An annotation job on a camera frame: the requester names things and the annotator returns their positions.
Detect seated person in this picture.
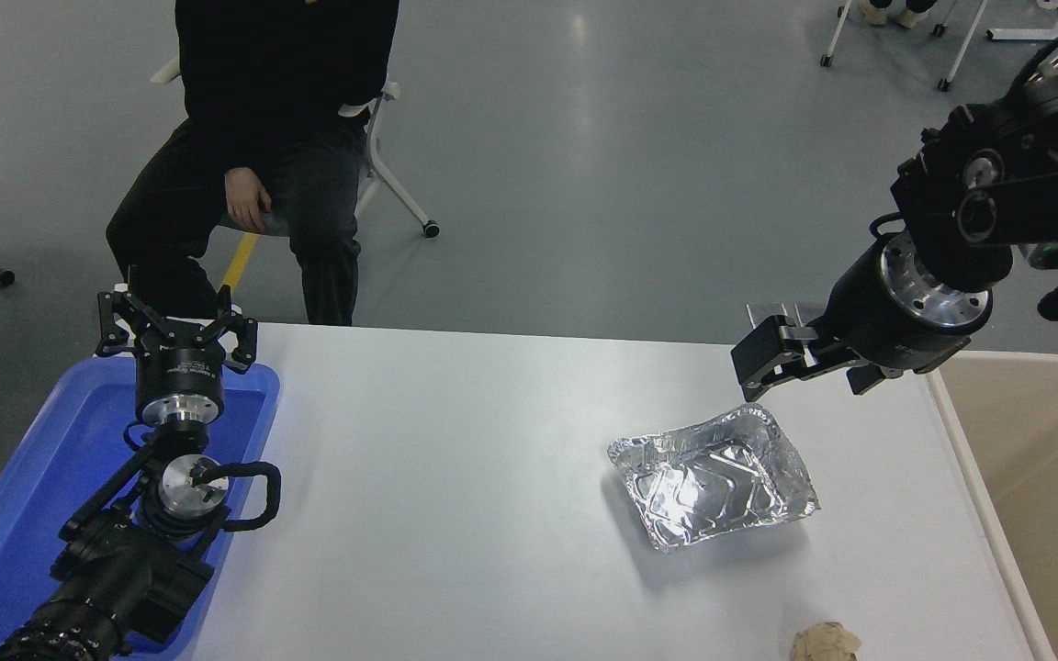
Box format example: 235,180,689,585
107,0,401,328

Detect crumpled tan paper ball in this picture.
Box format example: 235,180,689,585
788,622,862,661

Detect person's feet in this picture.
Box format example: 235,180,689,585
860,0,934,29

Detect white wheeled chair legs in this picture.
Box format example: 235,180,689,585
820,0,991,94

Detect white wheeled stand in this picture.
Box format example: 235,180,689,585
988,0,1058,44

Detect large pale bin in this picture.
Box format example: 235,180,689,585
922,349,1058,661

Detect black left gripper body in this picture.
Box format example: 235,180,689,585
135,320,228,408

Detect blue plastic tray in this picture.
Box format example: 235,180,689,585
0,356,282,660

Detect person's right hand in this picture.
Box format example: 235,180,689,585
223,166,272,234

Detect crumpled silver foil tray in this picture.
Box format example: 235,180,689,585
607,401,820,554

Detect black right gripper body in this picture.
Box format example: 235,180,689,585
825,244,973,373

